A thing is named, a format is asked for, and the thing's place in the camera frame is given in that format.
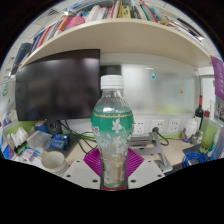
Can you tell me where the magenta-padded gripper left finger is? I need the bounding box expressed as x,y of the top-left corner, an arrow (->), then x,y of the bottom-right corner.
62,147 -> 105,191

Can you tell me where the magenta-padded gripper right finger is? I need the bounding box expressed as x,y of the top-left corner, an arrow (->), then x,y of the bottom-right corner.
123,147 -> 166,190

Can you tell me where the green-label clear drink bottle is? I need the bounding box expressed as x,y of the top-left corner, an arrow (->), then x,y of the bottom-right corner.
90,74 -> 135,190

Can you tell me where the grey metal laptop stand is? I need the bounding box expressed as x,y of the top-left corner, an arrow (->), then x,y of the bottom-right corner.
128,131 -> 174,174

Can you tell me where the white patterned ceramic mug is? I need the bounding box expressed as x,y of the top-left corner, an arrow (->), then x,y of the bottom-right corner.
40,150 -> 70,176

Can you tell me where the flat round red coaster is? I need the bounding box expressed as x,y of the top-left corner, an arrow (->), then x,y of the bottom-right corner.
101,184 -> 127,192

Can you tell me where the small blue electronics box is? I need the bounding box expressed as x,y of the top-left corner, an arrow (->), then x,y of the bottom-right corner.
48,133 -> 71,151

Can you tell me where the dark wine bottle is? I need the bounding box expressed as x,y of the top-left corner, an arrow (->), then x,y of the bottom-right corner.
193,94 -> 205,132

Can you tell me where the black computer monitor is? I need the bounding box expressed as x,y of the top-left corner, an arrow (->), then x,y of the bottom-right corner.
14,48 -> 102,122

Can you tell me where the purple hanging banner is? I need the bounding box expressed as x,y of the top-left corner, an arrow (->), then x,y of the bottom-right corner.
210,55 -> 224,102

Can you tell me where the dark bag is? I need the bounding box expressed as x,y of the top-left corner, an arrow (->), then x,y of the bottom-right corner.
11,41 -> 34,76

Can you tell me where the beige shelf with books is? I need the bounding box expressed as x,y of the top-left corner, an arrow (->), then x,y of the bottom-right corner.
9,0 -> 215,73

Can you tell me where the black cable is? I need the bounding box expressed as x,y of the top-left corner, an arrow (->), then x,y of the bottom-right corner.
59,119 -> 98,156

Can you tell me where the white wall socket strip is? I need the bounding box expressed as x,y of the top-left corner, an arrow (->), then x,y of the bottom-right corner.
132,117 -> 184,135

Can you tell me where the coiled blue cable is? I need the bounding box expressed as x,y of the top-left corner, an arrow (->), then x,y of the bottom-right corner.
182,151 -> 211,168

